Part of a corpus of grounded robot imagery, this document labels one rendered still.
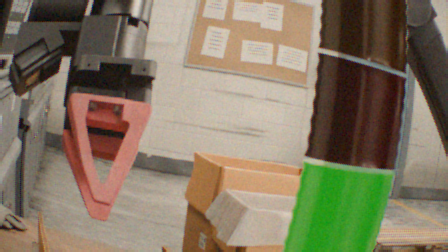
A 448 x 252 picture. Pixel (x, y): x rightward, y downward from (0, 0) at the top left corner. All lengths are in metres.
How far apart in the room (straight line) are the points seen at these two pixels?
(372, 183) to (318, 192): 0.02
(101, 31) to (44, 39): 0.06
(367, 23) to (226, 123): 11.13
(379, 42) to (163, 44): 11.03
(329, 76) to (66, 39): 0.52
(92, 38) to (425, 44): 0.31
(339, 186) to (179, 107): 11.07
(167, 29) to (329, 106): 11.03
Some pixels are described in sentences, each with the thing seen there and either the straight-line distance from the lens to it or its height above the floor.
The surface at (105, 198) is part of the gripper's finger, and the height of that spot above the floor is 1.01.
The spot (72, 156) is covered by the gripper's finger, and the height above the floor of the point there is 1.02.
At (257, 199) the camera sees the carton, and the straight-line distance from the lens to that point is 4.61.
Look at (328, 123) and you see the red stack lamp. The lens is 0.37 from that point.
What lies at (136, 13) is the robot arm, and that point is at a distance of 0.86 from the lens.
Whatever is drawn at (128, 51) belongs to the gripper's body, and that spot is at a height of 1.11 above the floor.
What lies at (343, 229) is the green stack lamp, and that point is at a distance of 0.37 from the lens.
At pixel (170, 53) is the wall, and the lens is 11.40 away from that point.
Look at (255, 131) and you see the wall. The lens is 11.53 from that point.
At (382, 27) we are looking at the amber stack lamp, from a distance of 0.36.
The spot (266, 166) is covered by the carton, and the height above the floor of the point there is 0.70.
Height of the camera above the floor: 1.11
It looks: 3 degrees down
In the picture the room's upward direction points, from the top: 9 degrees clockwise
